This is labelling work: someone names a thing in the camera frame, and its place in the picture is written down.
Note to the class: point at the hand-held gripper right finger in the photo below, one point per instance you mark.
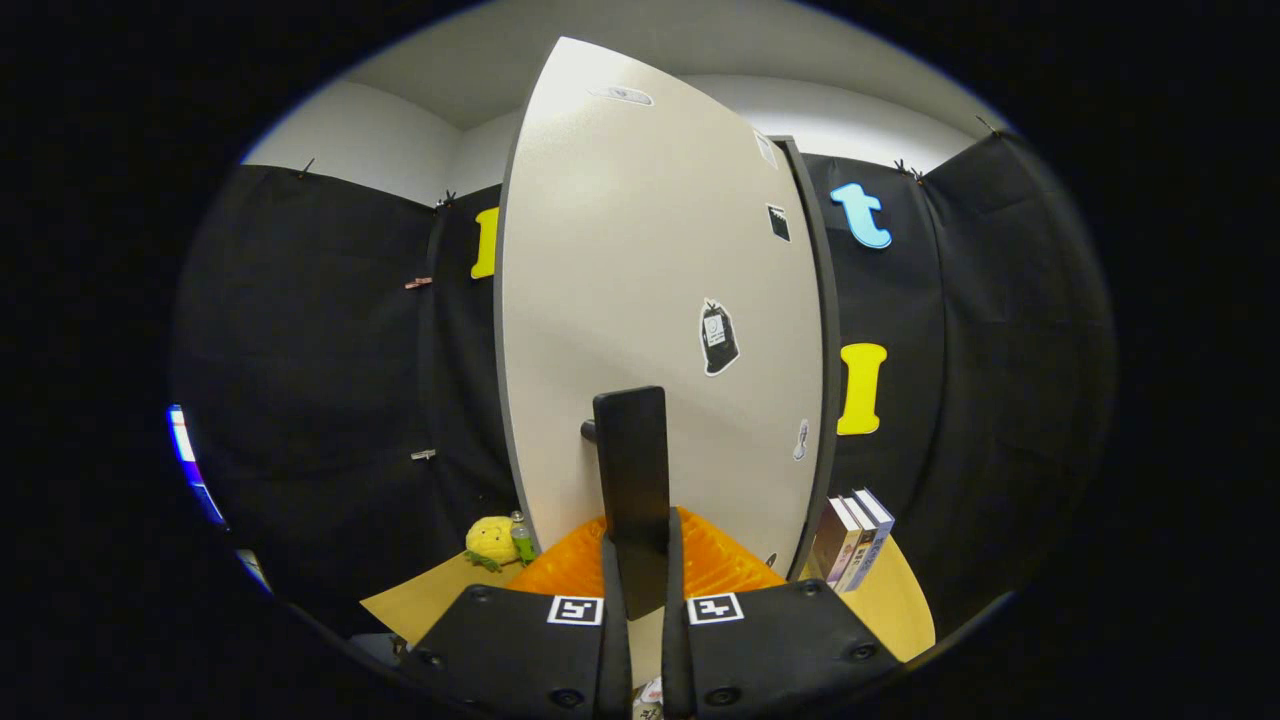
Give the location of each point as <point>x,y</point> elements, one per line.
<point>675,660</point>

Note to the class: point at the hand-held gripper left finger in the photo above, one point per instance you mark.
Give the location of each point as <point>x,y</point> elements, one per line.
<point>615,660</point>

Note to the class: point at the dark grey shoe cabinet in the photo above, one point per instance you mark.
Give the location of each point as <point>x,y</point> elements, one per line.
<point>828,350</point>

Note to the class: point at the beige shoe cabinet door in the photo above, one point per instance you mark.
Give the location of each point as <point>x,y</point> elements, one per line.
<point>620,250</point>

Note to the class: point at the green label drink bottle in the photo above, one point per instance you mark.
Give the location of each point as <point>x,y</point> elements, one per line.
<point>522,540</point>

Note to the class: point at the yellow pineapple plush toy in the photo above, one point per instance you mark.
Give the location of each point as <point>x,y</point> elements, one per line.
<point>490,543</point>

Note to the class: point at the black backdrop cloth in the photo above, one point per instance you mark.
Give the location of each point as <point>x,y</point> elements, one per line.
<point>320,350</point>

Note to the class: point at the black binder clip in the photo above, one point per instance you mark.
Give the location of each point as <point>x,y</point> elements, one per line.
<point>906,169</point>
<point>986,125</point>
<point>446,198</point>
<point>306,168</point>

